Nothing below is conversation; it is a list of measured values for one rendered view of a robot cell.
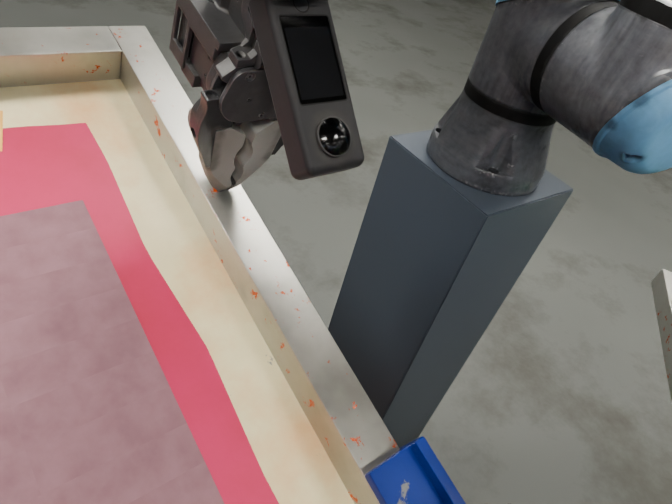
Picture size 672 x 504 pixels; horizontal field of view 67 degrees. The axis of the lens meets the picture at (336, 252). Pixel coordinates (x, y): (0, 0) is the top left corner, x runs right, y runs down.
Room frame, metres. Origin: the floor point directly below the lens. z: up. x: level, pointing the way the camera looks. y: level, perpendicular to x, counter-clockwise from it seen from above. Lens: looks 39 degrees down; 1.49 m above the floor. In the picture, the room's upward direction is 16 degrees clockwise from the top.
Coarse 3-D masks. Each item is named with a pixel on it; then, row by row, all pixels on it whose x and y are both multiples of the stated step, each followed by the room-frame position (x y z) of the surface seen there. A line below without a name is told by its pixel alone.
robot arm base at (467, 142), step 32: (480, 96) 0.58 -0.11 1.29; (448, 128) 0.59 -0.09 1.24; (480, 128) 0.57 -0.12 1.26; (512, 128) 0.56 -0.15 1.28; (544, 128) 0.58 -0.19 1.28; (448, 160) 0.57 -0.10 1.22; (480, 160) 0.55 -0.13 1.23; (512, 160) 0.55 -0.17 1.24; (544, 160) 0.59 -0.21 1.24; (512, 192) 0.55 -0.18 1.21
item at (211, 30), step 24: (192, 0) 0.34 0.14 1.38; (216, 0) 0.35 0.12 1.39; (240, 0) 0.34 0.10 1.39; (192, 24) 0.34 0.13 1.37; (216, 24) 0.33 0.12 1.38; (240, 24) 0.34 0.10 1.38; (192, 48) 0.35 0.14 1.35; (216, 48) 0.32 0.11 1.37; (240, 48) 0.32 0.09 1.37; (192, 72) 0.34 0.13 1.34; (216, 72) 0.32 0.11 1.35; (240, 72) 0.31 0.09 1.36; (264, 72) 0.32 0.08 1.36; (240, 96) 0.31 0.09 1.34; (264, 96) 0.33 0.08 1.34; (240, 120) 0.32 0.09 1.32
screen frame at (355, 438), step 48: (0, 48) 0.40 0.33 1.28; (48, 48) 0.42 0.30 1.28; (96, 48) 0.45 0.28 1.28; (144, 48) 0.49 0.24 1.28; (144, 96) 0.43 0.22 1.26; (192, 144) 0.40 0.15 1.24; (192, 192) 0.36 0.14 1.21; (240, 192) 0.37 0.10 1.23; (240, 240) 0.32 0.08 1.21; (240, 288) 0.30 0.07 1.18; (288, 288) 0.30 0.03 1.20; (288, 336) 0.26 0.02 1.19; (336, 384) 0.24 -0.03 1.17; (336, 432) 0.21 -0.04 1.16; (384, 432) 0.22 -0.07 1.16
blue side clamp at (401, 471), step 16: (400, 448) 0.21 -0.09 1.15; (416, 448) 0.21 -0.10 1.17; (384, 464) 0.19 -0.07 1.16; (400, 464) 0.19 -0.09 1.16; (416, 464) 0.20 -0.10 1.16; (432, 464) 0.20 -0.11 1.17; (368, 480) 0.18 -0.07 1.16; (384, 480) 0.18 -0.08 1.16; (400, 480) 0.18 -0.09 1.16; (416, 480) 0.19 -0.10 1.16; (432, 480) 0.19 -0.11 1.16; (448, 480) 0.19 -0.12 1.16; (384, 496) 0.17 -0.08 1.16; (400, 496) 0.17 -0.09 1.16; (416, 496) 0.18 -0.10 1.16; (432, 496) 0.18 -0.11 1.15; (448, 496) 0.18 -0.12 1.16
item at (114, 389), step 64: (64, 128) 0.38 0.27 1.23; (0, 192) 0.30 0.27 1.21; (64, 192) 0.32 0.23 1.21; (0, 256) 0.25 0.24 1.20; (64, 256) 0.27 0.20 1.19; (128, 256) 0.29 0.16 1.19; (0, 320) 0.20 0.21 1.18; (64, 320) 0.22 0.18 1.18; (128, 320) 0.24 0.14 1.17; (0, 384) 0.17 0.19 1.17; (64, 384) 0.18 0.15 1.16; (128, 384) 0.20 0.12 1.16; (192, 384) 0.21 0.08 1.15; (0, 448) 0.13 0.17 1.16; (64, 448) 0.14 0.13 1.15; (128, 448) 0.16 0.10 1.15; (192, 448) 0.17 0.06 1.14
